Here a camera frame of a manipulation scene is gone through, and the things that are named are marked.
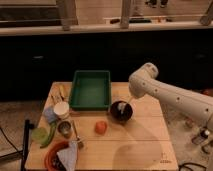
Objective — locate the orange bowl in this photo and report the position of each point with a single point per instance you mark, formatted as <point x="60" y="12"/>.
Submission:
<point x="51" y="161"/>

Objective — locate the brush with white handle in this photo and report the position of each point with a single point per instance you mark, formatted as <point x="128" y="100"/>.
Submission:
<point x="123" y="105"/>

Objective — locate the metal spoon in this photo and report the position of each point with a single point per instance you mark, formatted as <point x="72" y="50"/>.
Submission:
<point x="78" y="139"/>

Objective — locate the white paper cup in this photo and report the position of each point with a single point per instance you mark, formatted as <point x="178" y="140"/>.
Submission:
<point x="61" y="109"/>

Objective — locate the small metal cup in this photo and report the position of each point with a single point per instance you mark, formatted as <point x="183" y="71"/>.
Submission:
<point x="64" y="128"/>

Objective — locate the yellow banana toy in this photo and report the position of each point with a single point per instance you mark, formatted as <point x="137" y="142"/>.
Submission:
<point x="63" y="93"/>

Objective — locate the black stand left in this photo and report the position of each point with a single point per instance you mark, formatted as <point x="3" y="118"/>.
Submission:
<point x="28" y="126"/>

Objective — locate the bottle on floor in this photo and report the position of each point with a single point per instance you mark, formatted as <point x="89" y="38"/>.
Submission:
<point x="201" y="137"/>

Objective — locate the green plastic tray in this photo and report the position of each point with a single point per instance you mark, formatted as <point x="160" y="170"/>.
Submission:
<point x="91" y="90"/>

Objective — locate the blue sponge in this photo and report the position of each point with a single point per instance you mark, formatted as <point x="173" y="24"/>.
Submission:
<point x="49" y="115"/>

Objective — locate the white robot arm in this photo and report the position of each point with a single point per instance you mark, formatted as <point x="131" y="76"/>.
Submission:
<point x="196" y="106"/>

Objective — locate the red tomato toy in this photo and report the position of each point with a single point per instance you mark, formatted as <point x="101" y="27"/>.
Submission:
<point x="100" y="127"/>

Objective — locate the light green round lid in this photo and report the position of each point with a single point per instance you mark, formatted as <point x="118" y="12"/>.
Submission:
<point x="39" y="135"/>

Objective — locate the grey cloth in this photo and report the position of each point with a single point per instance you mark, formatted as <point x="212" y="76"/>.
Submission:
<point x="68" y="156"/>

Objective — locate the dark purple bowl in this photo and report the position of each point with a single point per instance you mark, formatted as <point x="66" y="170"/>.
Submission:
<point x="116" y="114"/>

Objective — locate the green pea pod toy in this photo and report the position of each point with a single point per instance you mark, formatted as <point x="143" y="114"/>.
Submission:
<point x="50" y="136"/>

